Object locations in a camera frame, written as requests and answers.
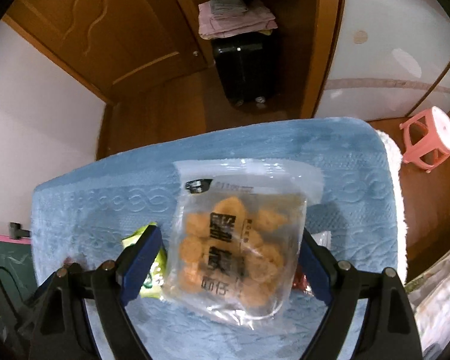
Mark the wooden door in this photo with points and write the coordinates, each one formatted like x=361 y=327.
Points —
x=97 y=26

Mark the black suitcase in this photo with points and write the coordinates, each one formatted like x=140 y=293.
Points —
x=243 y=71

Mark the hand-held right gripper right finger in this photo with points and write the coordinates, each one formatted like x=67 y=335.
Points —
x=318 y=273

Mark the black clamp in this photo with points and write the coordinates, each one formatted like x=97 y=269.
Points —
x=18 y=230

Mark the red and white biscuit packet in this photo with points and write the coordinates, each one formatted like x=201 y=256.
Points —
x=302 y=281

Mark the wooden shelf unit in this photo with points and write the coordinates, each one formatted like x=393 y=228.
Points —
x=315 y=45

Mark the pink plastic stool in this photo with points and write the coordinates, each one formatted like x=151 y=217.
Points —
x=438 y=127

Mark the green chalkboard with pink frame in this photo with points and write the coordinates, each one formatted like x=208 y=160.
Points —
x=7 y=266

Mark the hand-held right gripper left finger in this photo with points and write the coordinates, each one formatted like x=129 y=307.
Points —
x=142 y=266

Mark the blue blanket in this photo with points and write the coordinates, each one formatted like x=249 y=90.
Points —
x=97 y=195

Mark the folded pink cloths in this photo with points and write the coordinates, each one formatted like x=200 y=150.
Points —
x=240 y=18

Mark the clear bag of pale crackers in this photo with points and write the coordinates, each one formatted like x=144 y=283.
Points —
x=442 y=288

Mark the clear bag of brown cookies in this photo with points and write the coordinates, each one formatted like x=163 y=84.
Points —
x=240 y=232

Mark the green snack packet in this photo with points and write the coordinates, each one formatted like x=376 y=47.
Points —
x=155 y=273

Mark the grey sliding door wardrobe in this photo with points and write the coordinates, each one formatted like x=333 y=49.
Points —
x=378 y=63

